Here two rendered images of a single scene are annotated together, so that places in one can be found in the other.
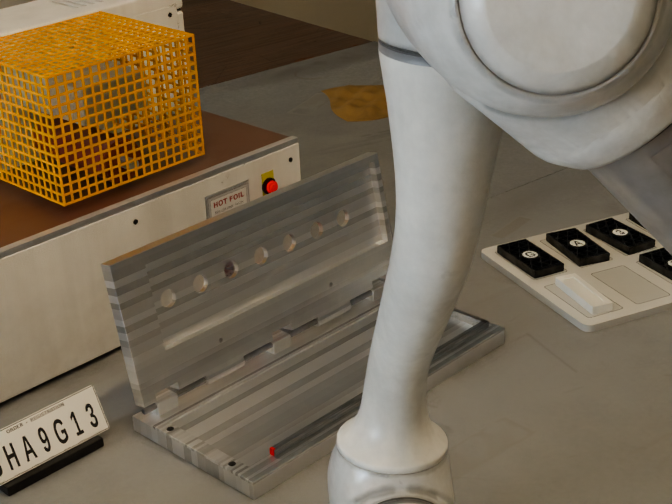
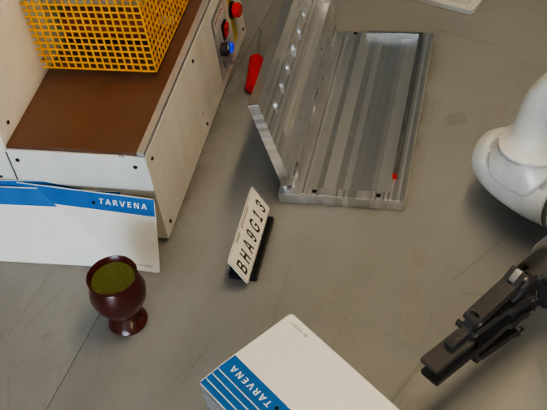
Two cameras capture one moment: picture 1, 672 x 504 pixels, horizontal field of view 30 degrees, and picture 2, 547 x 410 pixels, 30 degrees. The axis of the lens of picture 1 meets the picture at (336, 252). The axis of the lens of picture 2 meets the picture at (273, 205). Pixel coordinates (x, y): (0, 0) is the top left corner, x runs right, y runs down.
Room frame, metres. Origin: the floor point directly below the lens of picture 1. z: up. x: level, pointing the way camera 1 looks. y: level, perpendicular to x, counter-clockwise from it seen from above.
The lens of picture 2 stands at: (0.17, 0.76, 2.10)
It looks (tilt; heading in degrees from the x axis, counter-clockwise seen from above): 46 degrees down; 335
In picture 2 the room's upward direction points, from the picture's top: 10 degrees counter-clockwise
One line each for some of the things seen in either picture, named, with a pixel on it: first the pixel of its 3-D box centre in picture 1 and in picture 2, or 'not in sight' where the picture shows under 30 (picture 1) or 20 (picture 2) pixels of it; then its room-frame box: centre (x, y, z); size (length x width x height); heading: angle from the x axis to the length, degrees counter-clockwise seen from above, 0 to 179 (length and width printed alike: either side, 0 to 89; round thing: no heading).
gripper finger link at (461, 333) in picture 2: not in sight; (461, 331); (0.79, 0.24, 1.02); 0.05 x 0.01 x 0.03; 96
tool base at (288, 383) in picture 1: (327, 371); (361, 109); (1.32, 0.02, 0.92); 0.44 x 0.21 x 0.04; 135
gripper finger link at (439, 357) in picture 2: not in sight; (447, 351); (0.78, 0.27, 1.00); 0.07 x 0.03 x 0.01; 96
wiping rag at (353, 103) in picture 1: (370, 97); not in sight; (2.40, -0.08, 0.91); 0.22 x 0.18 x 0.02; 15
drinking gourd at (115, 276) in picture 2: not in sight; (120, 298); (1.18, 0.56, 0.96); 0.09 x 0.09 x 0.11
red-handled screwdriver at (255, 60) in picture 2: not in sight; (256, 58); (1.58, 0.08, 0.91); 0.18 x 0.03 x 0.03; 143
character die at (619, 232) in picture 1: (619, 235); not in sight; (1.68, -0.42, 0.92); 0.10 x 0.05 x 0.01; 28
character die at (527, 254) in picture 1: (530, 258); not in sight; (1.62, -0.28, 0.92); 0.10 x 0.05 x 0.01; 25
